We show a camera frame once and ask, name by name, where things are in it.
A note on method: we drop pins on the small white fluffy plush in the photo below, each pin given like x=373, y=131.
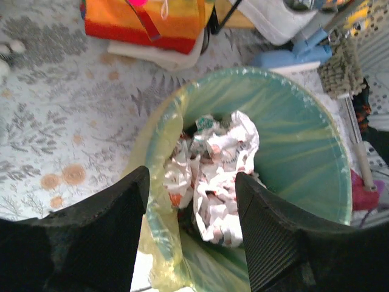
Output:
x=9, y=51

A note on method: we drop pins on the yellow plastic trash bag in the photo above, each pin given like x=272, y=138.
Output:
x=301, y=158

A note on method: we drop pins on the chenille mop with metal handle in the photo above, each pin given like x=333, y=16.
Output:
x=342, y=79

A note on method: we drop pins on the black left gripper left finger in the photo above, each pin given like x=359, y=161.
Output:
x=88, y=246

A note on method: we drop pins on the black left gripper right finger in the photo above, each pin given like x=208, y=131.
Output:
x=290, y=249

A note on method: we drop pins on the black orange patterned cloth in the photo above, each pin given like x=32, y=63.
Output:
x=362, y=109

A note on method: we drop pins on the blue handled mop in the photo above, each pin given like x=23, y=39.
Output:
x=305, y=55

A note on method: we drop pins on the crumpled white paper trash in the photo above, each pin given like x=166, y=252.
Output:
x=201, y=171

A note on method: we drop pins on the rainbow striped folded towel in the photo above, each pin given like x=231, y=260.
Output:
x=170, y=25

